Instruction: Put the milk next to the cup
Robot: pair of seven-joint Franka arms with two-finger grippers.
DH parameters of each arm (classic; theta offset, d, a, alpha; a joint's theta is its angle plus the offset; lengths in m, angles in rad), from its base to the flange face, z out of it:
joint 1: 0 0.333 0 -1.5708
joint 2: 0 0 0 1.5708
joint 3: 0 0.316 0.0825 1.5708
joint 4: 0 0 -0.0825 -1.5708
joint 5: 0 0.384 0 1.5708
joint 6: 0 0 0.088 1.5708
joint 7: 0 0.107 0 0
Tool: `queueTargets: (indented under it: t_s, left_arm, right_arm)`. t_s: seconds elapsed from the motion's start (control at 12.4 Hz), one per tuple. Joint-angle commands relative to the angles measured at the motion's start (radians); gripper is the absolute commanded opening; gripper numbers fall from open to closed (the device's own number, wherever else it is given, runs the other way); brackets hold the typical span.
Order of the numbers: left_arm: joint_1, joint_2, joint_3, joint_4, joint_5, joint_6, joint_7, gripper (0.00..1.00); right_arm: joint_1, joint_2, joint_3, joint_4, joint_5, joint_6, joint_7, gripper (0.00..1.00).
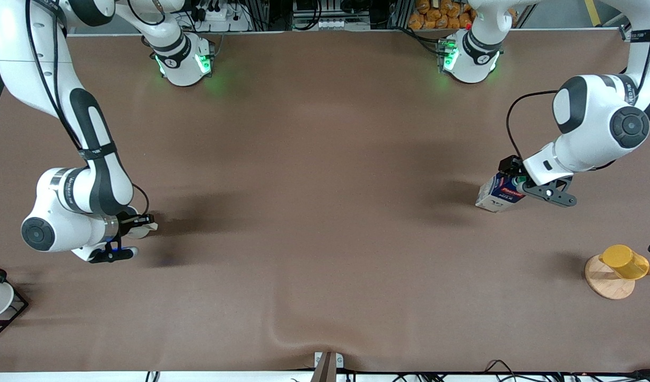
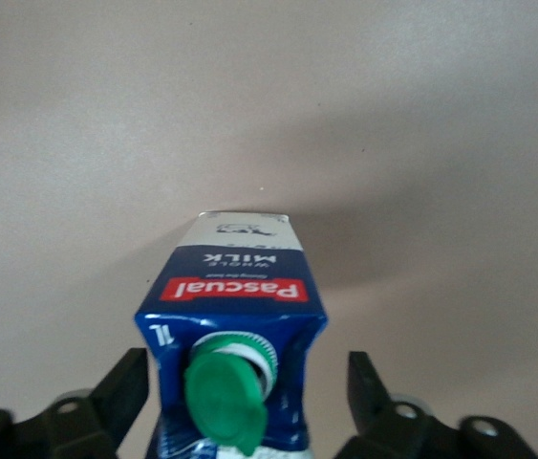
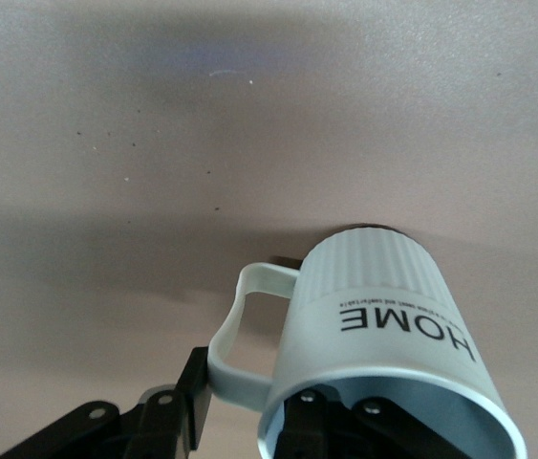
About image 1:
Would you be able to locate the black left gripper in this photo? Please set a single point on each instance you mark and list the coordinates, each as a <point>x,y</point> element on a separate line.
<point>511,166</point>

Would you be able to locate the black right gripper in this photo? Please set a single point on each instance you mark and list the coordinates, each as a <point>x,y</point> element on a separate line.
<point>127,222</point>

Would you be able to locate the cream mug with grey inside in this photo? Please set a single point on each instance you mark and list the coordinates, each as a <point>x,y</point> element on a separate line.
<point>144,231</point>

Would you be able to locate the blue and white milk carton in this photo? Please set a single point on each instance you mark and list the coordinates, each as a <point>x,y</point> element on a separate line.
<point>493,199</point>

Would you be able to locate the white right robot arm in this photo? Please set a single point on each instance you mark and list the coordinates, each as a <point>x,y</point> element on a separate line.
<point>17,58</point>

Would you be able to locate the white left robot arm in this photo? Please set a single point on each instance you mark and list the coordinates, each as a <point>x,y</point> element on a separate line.
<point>590,122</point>

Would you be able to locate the yellow cup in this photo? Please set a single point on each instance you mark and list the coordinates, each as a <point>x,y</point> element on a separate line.
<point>624,262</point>

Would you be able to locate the wooden mug stand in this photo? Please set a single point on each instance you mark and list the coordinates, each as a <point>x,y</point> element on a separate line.
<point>608,284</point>

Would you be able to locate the brown table cover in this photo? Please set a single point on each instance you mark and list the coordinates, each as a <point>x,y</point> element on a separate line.
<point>324,239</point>

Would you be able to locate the orange snack pile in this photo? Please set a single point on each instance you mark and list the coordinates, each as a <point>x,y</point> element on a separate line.
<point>441,13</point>

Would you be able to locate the white power strip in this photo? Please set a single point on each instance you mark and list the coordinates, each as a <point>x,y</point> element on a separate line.
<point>224,24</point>

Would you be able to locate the white connector strip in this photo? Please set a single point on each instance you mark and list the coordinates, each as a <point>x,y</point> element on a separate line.
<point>335,24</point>

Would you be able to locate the aluminium frame profile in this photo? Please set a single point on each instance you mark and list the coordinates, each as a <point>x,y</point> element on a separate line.
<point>628,34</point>

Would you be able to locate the camera mount clamp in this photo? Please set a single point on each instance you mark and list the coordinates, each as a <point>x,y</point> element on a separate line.
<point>327,369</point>

